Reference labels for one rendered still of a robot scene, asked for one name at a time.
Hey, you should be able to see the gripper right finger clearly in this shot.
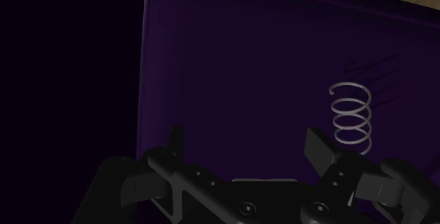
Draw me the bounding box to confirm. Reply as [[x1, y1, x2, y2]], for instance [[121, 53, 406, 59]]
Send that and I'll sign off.
[[300, 127, 440, 224]]

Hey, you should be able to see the dark purple table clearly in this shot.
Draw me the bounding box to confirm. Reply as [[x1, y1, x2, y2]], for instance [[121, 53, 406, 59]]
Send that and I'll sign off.
[[135, 0, 440, 224]]

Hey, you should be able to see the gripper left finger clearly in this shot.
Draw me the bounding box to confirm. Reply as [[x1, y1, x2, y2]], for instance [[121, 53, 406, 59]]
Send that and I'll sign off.
[[71, 125, 257, 224]]

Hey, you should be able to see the grey metal coil spring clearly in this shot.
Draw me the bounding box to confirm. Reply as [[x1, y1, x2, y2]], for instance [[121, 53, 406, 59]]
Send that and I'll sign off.
[[328, 82, 373, 156]]

